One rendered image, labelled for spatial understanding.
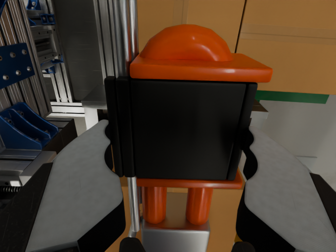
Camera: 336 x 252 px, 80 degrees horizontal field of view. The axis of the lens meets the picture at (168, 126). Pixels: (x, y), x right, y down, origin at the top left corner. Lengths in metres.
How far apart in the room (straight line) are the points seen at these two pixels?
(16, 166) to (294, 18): 0.90
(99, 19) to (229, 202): 0.96
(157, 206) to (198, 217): 0.04
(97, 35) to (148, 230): 1.03
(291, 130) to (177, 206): 1.57
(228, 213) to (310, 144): 1.38
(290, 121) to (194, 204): 1.54
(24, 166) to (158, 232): 0.40
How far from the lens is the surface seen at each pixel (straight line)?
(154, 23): 0.76
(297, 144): 1.83
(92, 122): 0.86
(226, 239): 0.68
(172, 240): 0.21
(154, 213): 0.19
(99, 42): 1.14
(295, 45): 0.88
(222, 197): 0.54
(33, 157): 0.57
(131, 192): 0.16
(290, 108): 1.64
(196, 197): 0.18
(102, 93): 0.88
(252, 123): 0.86
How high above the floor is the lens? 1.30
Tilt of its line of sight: 62 degrees down
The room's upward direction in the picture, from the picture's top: 178 degrees counter-clockwise
